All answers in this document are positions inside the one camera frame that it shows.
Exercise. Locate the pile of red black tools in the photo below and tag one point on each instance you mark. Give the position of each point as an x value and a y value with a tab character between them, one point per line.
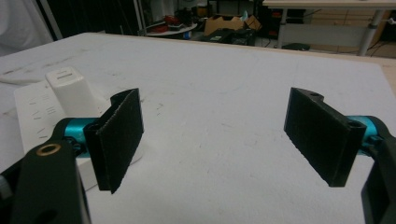
165	23

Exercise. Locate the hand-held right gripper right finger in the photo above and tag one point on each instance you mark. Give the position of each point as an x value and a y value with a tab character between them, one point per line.
323	137

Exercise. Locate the flat black device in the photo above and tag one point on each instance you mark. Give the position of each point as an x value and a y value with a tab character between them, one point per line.
295	46

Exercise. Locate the white cloth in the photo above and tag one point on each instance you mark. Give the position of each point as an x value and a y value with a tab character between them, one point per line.
18	25

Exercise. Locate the black equipment case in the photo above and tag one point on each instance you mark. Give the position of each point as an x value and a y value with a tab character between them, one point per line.
269	21

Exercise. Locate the wooden desk with white legs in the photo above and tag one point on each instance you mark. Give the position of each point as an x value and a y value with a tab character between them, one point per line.
327	3

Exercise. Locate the round white table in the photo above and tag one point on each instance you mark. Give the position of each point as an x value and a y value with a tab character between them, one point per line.
174	31

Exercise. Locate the open cardboard box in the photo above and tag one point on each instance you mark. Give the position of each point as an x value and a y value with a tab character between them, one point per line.
224	23

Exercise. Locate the white power strip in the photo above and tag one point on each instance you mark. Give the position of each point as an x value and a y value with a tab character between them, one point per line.
34	105

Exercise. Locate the black box with green label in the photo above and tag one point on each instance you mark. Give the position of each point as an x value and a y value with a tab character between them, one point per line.
218	36

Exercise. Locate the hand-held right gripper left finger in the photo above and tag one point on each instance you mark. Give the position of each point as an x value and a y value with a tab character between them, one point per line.
116	146

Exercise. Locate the white charger plug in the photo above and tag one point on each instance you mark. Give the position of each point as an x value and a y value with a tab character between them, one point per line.
73	93

